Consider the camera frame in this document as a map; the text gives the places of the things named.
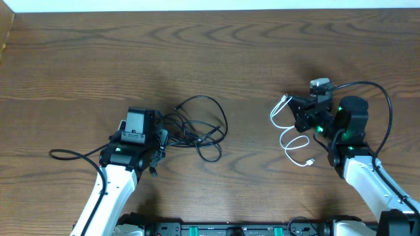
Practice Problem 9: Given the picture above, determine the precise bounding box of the right camera black cable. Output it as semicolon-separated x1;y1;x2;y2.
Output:
314;81;420;217

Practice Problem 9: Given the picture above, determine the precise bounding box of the black usb cable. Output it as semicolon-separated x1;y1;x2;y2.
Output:
148;95;229;178

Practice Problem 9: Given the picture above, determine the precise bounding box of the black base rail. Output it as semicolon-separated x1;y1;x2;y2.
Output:
113;212;381;236

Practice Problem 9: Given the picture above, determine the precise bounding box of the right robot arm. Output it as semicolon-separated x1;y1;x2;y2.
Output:
288;95;419;235

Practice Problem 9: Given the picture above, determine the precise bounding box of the left camera black cable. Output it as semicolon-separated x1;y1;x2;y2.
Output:
48;139;112;236

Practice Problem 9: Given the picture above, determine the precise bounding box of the camera black cable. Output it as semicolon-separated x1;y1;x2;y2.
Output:
314;81;420;217
48;139;112;236

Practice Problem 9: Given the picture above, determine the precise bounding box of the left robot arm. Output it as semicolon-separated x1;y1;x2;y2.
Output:
71;107;168;235

